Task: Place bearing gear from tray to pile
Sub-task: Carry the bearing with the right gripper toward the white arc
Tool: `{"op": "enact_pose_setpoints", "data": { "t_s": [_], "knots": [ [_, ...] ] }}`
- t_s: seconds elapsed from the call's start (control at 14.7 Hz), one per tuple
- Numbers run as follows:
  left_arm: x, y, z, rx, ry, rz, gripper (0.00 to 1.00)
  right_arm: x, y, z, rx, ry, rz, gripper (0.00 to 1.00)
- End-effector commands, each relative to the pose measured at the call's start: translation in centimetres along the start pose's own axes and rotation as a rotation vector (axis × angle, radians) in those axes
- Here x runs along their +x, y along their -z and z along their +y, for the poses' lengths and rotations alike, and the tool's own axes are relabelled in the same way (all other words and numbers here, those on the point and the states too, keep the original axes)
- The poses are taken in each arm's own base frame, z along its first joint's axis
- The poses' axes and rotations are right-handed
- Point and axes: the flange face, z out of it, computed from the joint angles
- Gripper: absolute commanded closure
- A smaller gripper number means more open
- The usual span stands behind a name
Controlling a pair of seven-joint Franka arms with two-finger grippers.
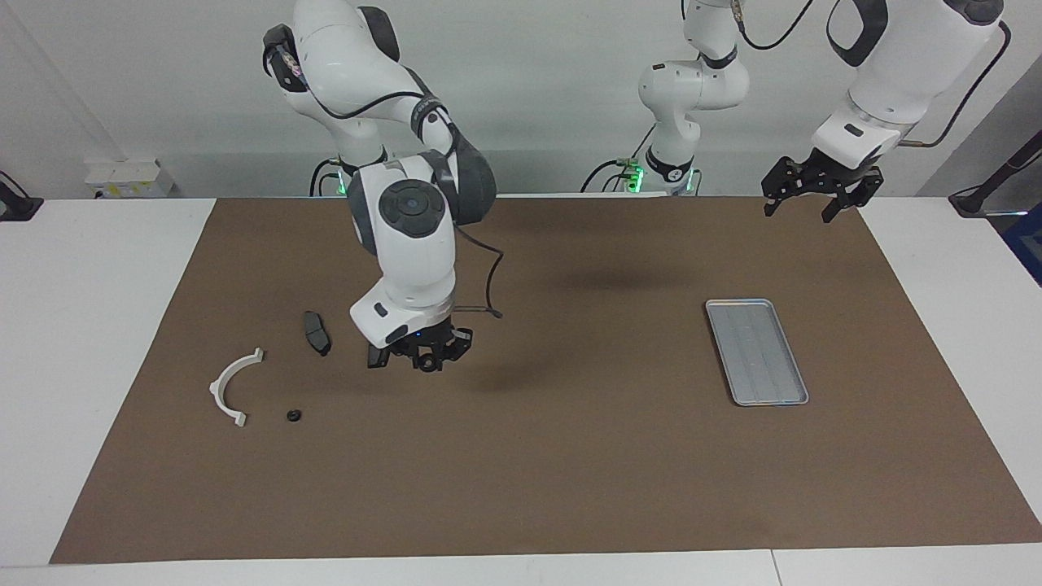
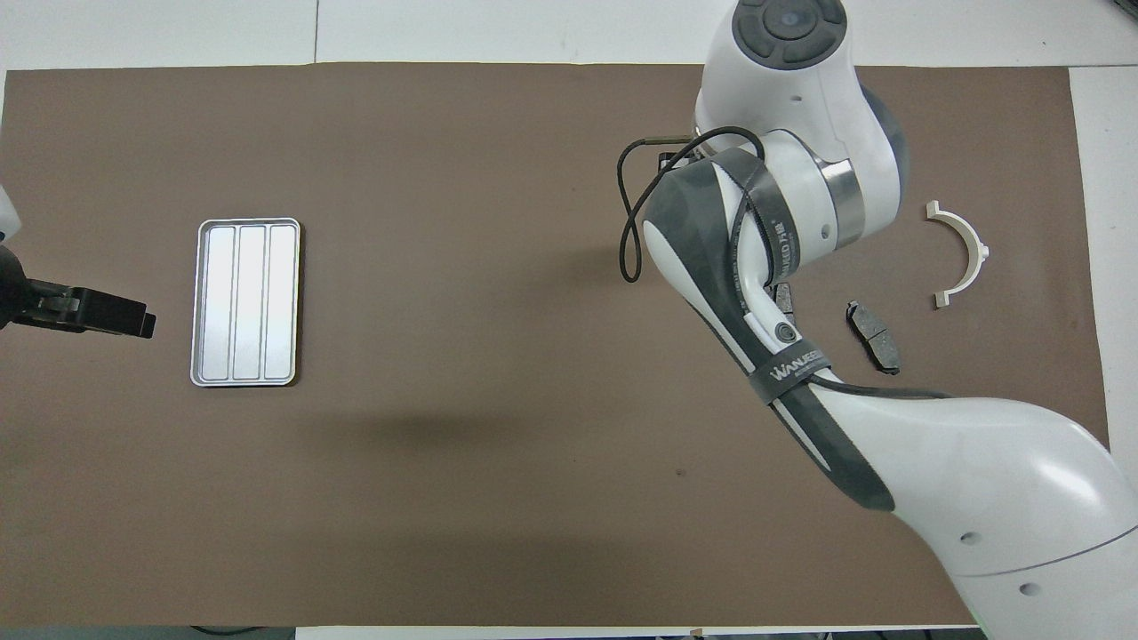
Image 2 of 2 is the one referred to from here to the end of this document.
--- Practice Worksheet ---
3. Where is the curved dark grey brake pad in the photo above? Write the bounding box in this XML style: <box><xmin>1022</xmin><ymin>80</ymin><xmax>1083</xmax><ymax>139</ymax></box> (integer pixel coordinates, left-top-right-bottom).
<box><xmin>845</xmin><ymin>300</ymin><xmax>902</xmax><ymax>376</ymax></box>

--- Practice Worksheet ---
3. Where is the silver metal tray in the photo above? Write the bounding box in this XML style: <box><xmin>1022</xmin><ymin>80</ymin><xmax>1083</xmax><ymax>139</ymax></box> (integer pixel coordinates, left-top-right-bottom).
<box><xmin>189</xmin><ymin>217</ymin><xmax>302</xmax><ymax>388</ymax></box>

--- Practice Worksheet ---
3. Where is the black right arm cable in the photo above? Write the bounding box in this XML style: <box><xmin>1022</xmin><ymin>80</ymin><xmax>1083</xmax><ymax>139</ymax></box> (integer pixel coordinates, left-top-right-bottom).
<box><xmin>618</xmin><ymin>126</ymin><xmax>774</xmax><ymax>285</ymax></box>

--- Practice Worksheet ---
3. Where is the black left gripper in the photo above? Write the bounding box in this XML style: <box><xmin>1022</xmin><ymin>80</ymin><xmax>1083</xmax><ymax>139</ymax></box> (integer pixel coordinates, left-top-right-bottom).
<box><xmin>0</xmin><ymin>247</ymin><xmax>156</xmax><ymax>340</ymax></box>

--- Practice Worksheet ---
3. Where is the white curved plastic bracket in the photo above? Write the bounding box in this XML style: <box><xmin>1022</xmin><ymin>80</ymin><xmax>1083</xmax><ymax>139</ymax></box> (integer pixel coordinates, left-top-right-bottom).
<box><xmin>925</xmin><ymin>200</ymin><xmax>990</xmax><ymax>309</ymax></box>

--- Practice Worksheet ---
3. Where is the brown table mat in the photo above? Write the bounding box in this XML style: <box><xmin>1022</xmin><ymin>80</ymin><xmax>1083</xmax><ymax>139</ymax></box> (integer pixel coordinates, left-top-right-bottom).
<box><xmin>0</xmin><ymin>62</ymin><xmax>1110</xmax><ymax>628</ymax></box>

